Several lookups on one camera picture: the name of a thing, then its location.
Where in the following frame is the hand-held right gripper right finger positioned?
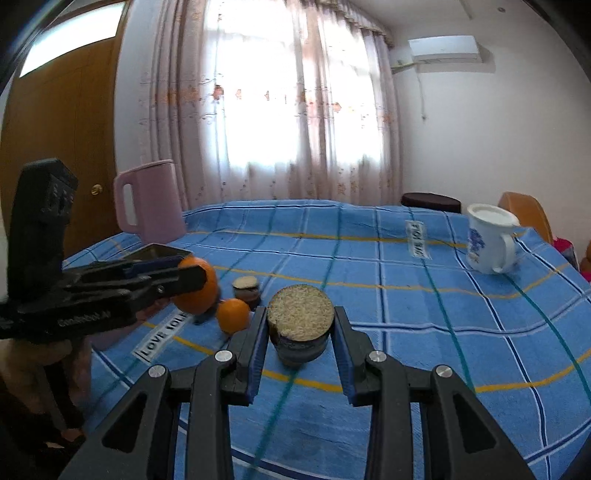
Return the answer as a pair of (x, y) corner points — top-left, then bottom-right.
(333, 305), (539, 480)

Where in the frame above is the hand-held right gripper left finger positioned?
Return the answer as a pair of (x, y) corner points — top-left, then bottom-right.
(58, 305), (271, 480)

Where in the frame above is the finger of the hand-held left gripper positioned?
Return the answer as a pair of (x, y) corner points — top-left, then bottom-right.
(69, 256), (183, 284)
(60, 265), (208, 308)

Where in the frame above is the pink tin box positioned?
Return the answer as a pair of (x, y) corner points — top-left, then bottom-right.
(133, 244), (192, 264)

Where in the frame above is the large orange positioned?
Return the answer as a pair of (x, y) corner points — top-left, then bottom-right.
(172, 257), (219, 315)

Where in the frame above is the small orange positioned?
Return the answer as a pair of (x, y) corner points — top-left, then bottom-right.
(216, 298), (251, 334)

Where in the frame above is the pink electric kettle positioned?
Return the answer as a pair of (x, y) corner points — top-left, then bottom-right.
(113, 159), (188, 244)

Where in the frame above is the blue plaid blanket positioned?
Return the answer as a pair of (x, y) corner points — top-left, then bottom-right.
(62, 199), (591, 480)

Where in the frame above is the brown wooden door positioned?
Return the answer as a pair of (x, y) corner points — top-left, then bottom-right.
(0, 34), (123, 296)

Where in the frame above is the white mug with blue print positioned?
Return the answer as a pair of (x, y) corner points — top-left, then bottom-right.
(464, 203), (521, 275)

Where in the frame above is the dark round stool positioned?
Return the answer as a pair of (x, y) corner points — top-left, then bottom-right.
(401, 192), (462, 214)

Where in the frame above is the pink floral curtain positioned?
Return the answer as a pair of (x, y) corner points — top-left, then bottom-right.
(139, 0), (407, 210)

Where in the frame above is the transom window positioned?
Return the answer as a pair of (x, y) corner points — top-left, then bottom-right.
(18, 2), (127, 77)

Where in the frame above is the orange wooden chair back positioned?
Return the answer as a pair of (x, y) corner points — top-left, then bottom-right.
(499, 191), (553, 244)

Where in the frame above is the pink cloth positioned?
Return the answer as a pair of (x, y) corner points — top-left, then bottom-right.
(554, 235), (591, 283)

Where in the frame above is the white air conditioner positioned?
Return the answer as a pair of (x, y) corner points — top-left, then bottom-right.
(407, 36), (481, 63)

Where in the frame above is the white wall cable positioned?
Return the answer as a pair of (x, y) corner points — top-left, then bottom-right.
(417, 62), (428, 121)

